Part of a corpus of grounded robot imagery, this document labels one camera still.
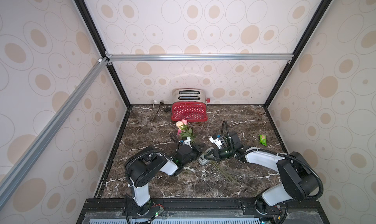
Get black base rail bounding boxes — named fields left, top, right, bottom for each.
left=77, top=198, right=329, bottom=224

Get left aluminium frame bar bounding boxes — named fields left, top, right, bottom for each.
left=1, top=57, right=109, bottom=208

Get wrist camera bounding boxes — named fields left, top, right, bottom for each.
left=209, top=135, right=226, bottom=149
left=181, top=136, right=191, bottom=147

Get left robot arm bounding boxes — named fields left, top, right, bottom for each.
left=124, top=141, right=206, bottom=207

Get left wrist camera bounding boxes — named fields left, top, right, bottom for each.
left=181, top=136, right=191, bottom=147

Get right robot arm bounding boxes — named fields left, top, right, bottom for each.
left=201, top=132, right=324, bottom=214

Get red polka dot toaster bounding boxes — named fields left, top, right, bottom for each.
left=171, top=89, right=210, bottom=122

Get pink rose bouquet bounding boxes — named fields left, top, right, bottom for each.
left=176, top=119, right=236, bottom=182

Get horizontal aluminium frame bar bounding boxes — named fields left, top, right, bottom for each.
left=108, top=53, right=294, bottom=62

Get white tape dispenser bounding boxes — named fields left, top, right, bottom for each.
left=197, top=147, right=213, bottom=166

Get green snack packet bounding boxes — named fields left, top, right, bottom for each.
left=259, top=135, right=267, bottom=147

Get metal tongs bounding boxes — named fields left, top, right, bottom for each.
left=150, top=100, right=165, bottom=122

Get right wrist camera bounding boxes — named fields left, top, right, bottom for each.
left=209, top=135, right=226, bottom=149

